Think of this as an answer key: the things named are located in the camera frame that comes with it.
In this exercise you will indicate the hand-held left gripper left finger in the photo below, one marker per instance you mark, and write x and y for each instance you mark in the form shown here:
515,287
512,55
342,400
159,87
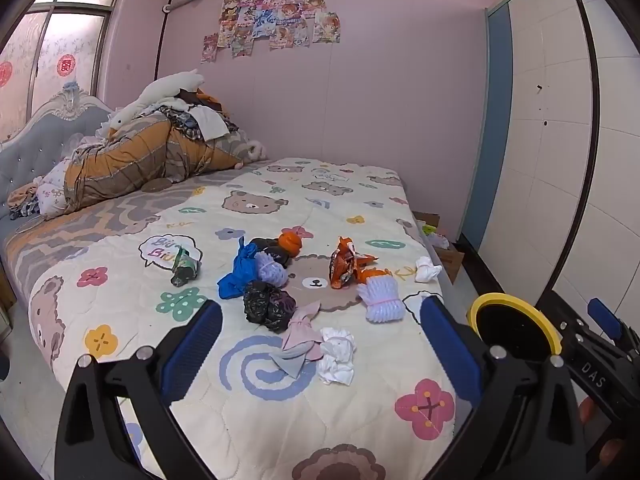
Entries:
192,345

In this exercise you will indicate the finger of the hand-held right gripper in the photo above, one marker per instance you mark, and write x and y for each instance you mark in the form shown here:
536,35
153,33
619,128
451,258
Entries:
592,375
605,317

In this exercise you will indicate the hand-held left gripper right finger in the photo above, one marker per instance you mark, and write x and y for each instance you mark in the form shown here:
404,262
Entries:
450,345

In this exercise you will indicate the yellow rimmed trash bin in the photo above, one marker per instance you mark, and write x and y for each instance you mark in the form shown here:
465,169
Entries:
510,330

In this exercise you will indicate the green wrapper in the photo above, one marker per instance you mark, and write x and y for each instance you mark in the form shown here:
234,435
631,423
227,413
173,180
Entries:
184,267

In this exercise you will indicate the large black plastic bag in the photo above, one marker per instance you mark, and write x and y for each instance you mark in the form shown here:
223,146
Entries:
265,305

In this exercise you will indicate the blue plastic bag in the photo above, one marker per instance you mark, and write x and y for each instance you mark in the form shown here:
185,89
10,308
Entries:
240,270

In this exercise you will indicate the orange wrapper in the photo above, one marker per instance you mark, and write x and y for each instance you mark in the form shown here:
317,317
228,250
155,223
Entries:
375,275

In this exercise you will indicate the pink cloth bundle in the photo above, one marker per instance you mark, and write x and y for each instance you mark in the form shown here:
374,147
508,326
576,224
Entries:
300,335

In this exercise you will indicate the small black plastic bag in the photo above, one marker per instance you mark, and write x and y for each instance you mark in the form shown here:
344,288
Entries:
267,247

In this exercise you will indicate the orange snack packet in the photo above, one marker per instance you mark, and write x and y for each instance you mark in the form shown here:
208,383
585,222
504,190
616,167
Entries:
342,265

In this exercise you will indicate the small orange plastic bag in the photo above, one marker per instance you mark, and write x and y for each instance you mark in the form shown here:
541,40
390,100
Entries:
290,244

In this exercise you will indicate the person's right hand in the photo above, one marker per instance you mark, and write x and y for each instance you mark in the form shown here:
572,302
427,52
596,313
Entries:
587,410

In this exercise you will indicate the brown cardboard box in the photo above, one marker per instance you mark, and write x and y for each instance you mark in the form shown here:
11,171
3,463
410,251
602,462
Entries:
452,260
425,217

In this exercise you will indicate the white paper wad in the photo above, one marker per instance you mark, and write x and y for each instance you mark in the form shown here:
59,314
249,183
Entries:
439,241

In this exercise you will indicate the green packet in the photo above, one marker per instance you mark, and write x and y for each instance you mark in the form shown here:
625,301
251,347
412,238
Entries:
430,230

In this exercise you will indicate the grey zigzag bed sheet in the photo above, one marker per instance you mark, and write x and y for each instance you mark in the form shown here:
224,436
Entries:
90,225

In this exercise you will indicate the bear print blanket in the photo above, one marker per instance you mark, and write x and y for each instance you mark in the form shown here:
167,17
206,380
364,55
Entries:
300,200

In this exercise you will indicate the white wardrobe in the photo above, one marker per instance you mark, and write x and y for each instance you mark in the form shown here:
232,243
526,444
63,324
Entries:
545,135

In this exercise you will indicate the brown orange quilt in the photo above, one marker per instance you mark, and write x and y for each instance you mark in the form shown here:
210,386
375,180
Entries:
130,155

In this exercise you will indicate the pink white plush toy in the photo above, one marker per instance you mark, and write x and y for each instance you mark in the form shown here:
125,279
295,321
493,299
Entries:
252,150

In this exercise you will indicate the floral cloth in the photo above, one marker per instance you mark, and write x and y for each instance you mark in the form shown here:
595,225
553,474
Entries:
50,195

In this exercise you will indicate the pile of clothes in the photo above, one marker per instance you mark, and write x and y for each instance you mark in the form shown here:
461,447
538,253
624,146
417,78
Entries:
210,120

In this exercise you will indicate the grey tufted headboard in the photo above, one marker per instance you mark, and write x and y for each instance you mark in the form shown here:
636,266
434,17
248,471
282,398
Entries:
30,160

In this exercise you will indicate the white plush goose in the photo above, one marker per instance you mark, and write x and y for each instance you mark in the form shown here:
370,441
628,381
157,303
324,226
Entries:
165,85

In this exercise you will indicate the red paper window decal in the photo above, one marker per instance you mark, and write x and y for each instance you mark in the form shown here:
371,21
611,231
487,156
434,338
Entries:
65,65
5,74

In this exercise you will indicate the frosted window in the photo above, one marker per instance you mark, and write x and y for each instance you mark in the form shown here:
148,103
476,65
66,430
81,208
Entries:
75,25

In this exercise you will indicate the white wall pipe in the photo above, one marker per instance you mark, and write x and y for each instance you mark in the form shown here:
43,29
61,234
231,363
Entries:
172,7

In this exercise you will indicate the group of wall posters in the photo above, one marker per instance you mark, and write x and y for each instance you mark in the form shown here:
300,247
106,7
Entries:
280,15

